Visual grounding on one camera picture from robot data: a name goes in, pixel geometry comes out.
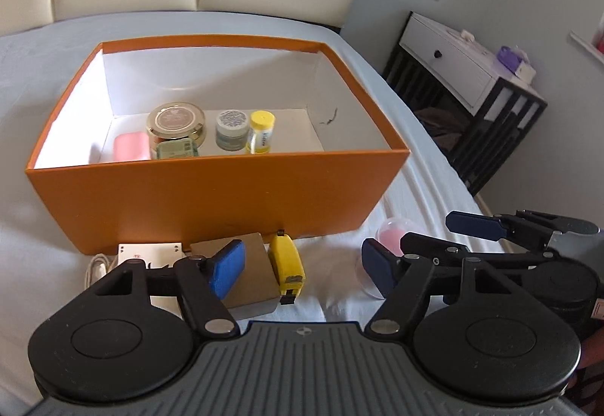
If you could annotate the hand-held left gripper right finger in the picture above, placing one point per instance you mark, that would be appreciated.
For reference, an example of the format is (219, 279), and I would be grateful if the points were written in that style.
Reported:
(380, 269)

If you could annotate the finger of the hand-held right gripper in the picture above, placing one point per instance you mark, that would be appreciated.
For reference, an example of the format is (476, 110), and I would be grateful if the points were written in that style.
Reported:
(472, 226)
(434, 244)

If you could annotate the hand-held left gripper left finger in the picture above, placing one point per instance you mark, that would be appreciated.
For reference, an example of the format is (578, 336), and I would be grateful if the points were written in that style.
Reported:
(229, 267)

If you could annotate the pink sponge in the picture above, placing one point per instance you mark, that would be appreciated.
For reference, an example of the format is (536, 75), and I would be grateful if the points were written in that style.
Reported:
(391, 239)

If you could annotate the orange cardboard box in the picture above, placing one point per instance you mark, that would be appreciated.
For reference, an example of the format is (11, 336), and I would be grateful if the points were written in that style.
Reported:
(212, 203)

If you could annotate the small green box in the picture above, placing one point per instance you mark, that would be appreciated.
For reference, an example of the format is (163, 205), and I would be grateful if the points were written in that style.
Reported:
(177, 150)

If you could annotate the jar with patterned lid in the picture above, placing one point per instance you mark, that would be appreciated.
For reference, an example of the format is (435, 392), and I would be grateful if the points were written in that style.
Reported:
(231, 130)

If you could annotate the yellow lid bottle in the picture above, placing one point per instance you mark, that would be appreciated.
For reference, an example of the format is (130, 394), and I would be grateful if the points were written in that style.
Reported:
(261, 133)

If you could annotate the pink soap box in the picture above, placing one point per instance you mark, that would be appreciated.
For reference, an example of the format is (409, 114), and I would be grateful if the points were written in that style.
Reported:
(132, 147)

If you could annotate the round gold tin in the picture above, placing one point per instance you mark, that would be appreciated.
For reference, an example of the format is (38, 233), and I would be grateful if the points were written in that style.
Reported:
(177, 118)

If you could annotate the person's right forearm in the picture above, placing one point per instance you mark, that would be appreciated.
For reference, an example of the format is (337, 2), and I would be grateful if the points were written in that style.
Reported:
(593, 354)

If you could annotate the brown cardboard box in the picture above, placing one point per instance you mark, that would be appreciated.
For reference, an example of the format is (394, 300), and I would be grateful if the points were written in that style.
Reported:
(257, 265)

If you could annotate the yellow tape measure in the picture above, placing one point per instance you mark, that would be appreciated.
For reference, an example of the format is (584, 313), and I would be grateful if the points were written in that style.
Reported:
(285, 265)

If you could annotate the white bed sheet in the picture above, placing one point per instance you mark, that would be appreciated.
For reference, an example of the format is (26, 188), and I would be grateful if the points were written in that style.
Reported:
(415, 189)

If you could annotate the white card box black print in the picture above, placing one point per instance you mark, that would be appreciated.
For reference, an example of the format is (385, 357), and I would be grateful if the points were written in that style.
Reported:
(155, 253)

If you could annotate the brown bag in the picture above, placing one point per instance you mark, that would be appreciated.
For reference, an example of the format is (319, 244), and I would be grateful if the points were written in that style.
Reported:
(441, 123)

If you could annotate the purple tissue box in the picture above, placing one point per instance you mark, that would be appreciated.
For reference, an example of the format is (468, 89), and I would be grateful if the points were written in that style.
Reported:
(514, 62)

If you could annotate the small white device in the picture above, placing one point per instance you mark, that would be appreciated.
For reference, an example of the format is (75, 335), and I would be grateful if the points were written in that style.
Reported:
(467, 35)

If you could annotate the white nightstand with black frame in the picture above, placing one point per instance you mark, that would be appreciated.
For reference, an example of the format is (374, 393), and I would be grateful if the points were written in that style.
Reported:
(448, 62)

